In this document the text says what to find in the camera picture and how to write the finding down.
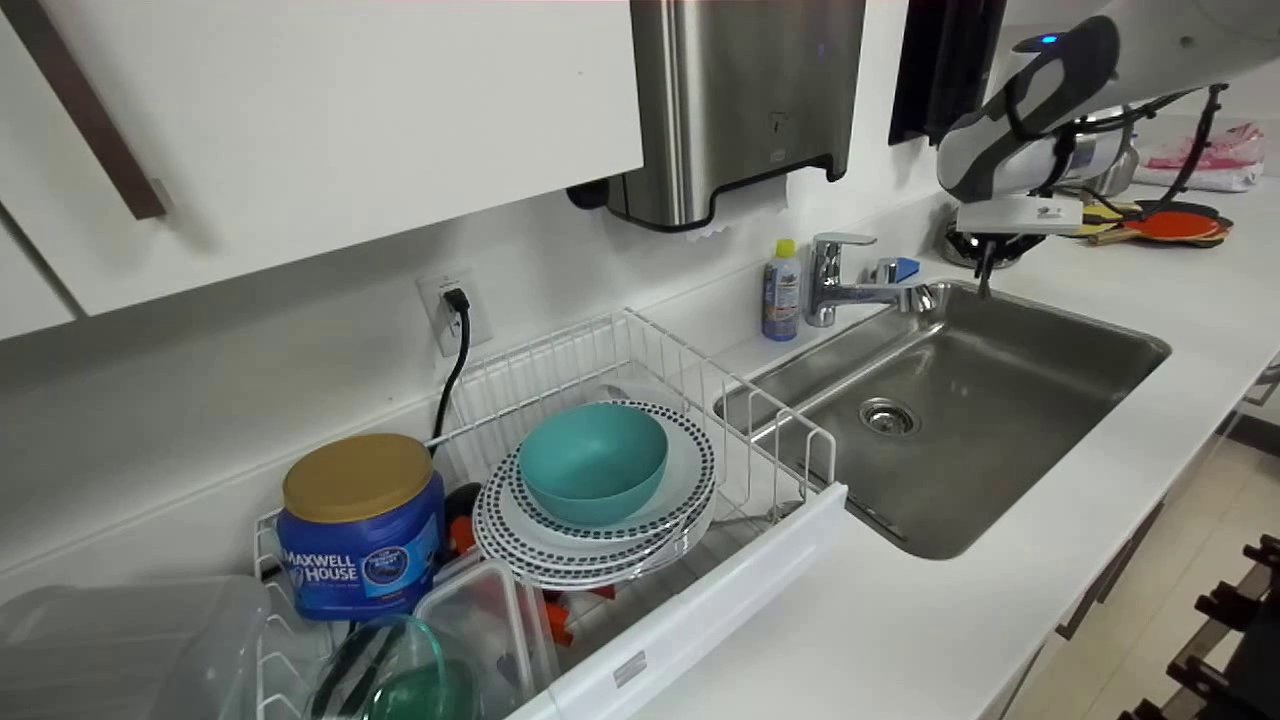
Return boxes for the blue coffee can gold lid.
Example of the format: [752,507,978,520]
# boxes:
[276,433,443,619]

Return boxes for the chrome faucet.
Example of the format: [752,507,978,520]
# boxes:
[804,233,938,329]

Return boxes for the white upper cabinet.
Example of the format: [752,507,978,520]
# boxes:
[0,0,639,338]

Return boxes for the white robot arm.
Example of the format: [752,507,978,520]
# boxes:
[936,0,1280,282]

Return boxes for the dish soap bottle yellow cap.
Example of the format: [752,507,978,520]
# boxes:
[760,240,799,339]

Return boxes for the teal bowl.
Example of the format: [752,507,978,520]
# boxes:
[517,403,666,530]

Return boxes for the clear plastic tub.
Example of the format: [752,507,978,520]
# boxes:
[0,575,268,720]

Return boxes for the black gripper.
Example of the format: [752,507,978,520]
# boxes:
[952,233,1044,267]

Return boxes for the white wire dish rack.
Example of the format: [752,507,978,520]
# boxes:
[252,309,844,720]

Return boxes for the black power cord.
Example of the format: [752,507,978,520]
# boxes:
[426,283,480,451]

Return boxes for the white drain tray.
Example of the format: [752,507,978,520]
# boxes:
[506,488,844,720]

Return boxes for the green glass bowl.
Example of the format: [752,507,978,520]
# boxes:
[356,619,480,720]

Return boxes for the stainless steel sink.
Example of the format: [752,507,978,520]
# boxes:
[715,283,1170,561]

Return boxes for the black hanging cloth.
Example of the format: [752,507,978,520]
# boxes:
[886,0,1008,144]

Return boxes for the yellow and orange paddles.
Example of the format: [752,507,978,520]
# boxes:
[1079,200,1232,248]

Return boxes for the steel paper towel dispenser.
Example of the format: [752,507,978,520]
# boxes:
[569,0,869,233]

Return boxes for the pink cloth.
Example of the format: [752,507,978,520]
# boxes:
[1135,123,1265,195]

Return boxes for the clear plastic container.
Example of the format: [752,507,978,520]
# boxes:
[416,561,557,720]

